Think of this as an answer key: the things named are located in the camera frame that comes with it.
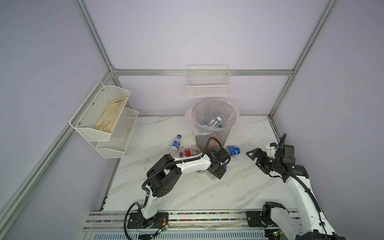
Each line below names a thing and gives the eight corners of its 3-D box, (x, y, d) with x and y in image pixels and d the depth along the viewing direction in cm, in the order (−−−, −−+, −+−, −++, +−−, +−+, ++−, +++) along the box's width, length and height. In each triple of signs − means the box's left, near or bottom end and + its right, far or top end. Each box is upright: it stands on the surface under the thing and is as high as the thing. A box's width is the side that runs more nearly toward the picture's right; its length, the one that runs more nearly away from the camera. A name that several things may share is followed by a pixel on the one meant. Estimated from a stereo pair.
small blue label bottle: (169, 153, 100) (168, 149, 96) (178, 137, 109) (177, 133, 105) (175, 155, 99) (174, 151, 95) (183, 139, 108) (183, 134, 104)
